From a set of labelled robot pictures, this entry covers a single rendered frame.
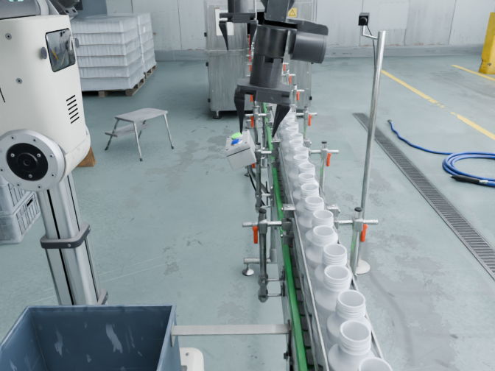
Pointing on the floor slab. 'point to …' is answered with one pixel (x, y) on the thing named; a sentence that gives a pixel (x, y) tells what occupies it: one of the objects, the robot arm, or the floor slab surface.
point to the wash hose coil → (456, 160)
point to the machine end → (221, 96)
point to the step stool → (136, 124)
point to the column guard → (489, 48)
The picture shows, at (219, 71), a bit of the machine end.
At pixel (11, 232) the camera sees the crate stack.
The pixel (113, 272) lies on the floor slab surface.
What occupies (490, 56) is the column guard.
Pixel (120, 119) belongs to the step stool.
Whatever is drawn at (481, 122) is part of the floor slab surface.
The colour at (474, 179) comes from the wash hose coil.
